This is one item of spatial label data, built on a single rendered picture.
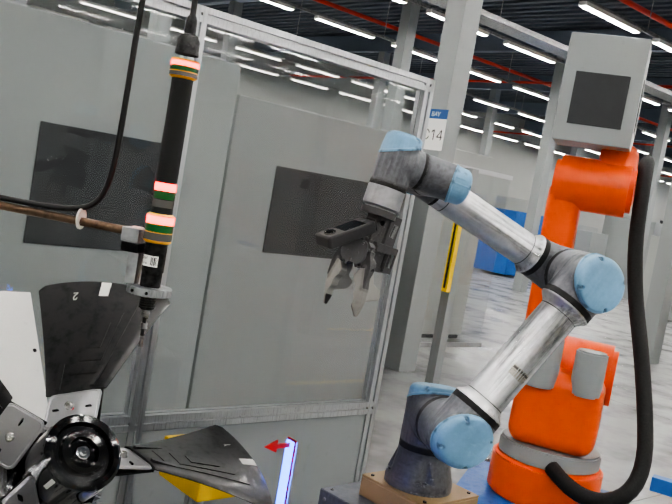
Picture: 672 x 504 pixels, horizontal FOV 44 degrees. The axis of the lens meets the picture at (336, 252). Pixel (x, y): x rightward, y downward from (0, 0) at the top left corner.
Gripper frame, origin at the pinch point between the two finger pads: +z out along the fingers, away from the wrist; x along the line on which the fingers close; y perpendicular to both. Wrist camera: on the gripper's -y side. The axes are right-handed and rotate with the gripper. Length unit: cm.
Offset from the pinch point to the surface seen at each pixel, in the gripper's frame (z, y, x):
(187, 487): 47, -5, 20
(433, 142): -132, 459, 449
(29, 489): 37, -54, -9
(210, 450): 30.3, -20.4, -3.2
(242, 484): 32.4, -18.6, -12.2
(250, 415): 44, 43, 67
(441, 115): -158, 454, 446
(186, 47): -32, -50, -3
